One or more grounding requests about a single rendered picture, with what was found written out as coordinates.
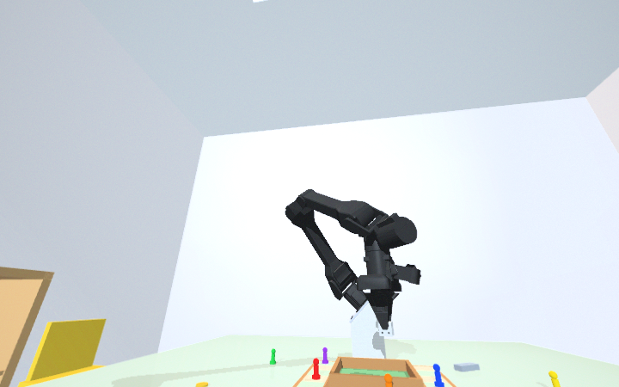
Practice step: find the white die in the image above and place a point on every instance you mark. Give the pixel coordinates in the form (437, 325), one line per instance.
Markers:
(388, 332)

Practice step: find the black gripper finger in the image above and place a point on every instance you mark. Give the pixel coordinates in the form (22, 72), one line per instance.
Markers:
(379, 302)
(391, 305)

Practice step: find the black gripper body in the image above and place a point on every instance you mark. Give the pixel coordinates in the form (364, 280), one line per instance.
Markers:
(376, 280)

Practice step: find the red pawn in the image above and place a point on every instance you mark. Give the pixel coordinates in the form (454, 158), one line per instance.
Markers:
(316, 375)

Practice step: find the blue pawn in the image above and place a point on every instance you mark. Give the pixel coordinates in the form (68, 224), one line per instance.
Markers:
(438, 382)

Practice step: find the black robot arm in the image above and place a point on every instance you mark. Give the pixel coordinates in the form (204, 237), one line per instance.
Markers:
(383, 232)

